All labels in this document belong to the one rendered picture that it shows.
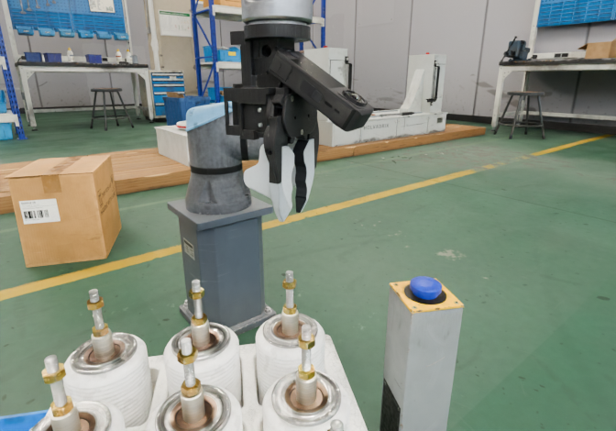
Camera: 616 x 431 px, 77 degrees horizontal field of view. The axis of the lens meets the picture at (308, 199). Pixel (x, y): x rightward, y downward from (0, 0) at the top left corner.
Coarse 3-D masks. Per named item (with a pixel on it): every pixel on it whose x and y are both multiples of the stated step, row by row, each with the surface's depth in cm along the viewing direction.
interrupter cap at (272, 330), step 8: (272, 320) 55; (280, 320) 55; (304, 320) 55; (312, 320) 55; (264, 328) 53; (272, 328) 53; (280, 328) 53; (312, 328) 53; (264, 336) 51; (272, 336) 51; (280, 336) 52; (288, 336) 52; (296, 336) 52; (272, 344) 50; (280, 344) 50; (288, 344) 50; (296, 344) 50
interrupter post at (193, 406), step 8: (200, 392) 39; (184, 400) 38; (192, 400) 38; (200, 400) 39; (184, 408) 38; (192, 408) 38; (200, 408) 39; (184, 416) 39; (192, 416) 38; (200, 416) 39
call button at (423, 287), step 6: (420, 276) 51; (414, 282) 50; (420, 282) 50; (426, 282) 50; (432, 282) 50; (438, 282) 50; (414, 288) 49; (420, 288) 48; (426, 288) 48; (432, 288) 48; (438, 288) 48; (414, 294) 50; (420, 294) 48; (426, 294) 48; (432, 294) 48; (438, 294) 48
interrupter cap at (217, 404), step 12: (204, 384) 43; (180, 396) 42; (204, 396) 42; (216, 396) 42; (168, 408) 40; (180, 408) 40; (204, 408) 40; (216, 408) 40; (228, 408) 40; (156, 420) 39; (168, 420) 39; (180, 420) 39; (204, 420) 39; (216, 420) 39
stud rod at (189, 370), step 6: (186, 342) 37; (186, 348) 37; (186, 354) 37; (186, 366) 37; (192, 366) 38; (186, 372) 38; (192, 372) 38; (186, 378) 38; (192, 378) 38; (186, 384) 38; (192, 384) 38
